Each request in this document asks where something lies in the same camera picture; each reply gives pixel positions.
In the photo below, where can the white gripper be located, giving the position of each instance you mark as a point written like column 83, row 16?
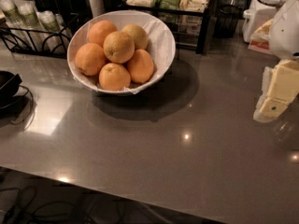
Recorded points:
column 286, row 32

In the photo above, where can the black condiment shelf rack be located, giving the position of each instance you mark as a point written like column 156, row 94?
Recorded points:
column 193, row 8

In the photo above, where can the white cylinder container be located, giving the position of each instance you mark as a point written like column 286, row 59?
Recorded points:
column 95, row 0

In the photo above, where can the black wire cup rack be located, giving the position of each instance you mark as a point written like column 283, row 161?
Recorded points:
column 39, row 42

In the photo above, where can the red and white card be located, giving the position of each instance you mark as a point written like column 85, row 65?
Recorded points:
column 259, row 40

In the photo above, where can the back right yellowish orange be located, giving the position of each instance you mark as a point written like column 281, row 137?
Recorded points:
column 138, row 34

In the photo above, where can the black device with cable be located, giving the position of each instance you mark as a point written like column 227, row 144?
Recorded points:
column 16, row 100

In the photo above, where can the white bowl with paper liner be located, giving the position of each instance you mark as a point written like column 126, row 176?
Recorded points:
column 161, row 47

